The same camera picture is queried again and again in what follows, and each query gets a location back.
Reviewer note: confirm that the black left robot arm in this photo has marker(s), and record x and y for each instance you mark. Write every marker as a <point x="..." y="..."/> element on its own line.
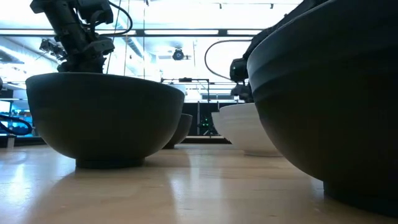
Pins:
<point x="93" y="11"/>

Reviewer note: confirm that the black partition panels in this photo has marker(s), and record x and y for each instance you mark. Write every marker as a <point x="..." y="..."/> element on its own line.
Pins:
<point x="202" y="112"/>

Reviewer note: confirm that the black stand with crossbar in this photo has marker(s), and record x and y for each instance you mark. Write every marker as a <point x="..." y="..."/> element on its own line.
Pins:
<point x="186" y="80"/>

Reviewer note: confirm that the white box on stand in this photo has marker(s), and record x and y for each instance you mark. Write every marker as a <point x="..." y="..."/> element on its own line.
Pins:
<point x="180" y="88"/>

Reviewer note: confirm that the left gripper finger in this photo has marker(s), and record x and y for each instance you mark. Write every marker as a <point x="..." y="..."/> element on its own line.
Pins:
<point x="93" y="68"/>
<point x="66" y="68"/>

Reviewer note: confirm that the small white post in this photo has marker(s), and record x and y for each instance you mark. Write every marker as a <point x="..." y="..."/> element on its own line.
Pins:
<point x="10" y="141"/>

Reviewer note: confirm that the black table edge rail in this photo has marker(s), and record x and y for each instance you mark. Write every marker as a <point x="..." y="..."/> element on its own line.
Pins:
<point x="205" y="140"/>

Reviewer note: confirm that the black frame light bar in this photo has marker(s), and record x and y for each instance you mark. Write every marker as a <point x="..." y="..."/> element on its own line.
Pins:
<point x="186" y="32"/>

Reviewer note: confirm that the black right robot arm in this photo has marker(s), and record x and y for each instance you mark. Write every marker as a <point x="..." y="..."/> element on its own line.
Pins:
<point x="289" y="17"/>

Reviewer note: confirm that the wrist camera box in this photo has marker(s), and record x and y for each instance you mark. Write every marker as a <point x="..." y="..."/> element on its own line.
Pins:
<point x="99" y="46"/>
<point x="238" y="70"/>

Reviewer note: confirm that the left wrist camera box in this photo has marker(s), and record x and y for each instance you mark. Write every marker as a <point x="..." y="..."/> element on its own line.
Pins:
<point x="99" y="46"/>

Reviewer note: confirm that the black bowl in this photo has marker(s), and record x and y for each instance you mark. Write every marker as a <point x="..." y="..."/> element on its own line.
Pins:
<point x="184" y="127"/>
<point x="105" y="118"/>
<point x="326" y="109"/>

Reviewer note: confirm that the round black overhead camera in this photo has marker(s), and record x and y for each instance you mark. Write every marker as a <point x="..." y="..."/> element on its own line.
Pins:
<point x="178" y="54"/>

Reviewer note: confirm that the black camera cluster on frame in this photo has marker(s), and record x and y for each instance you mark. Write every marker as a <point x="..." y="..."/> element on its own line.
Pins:
<point x="53" y="48"/>

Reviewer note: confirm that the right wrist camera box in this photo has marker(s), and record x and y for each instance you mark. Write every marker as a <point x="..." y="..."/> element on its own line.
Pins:
<point x="238" y="70"/>

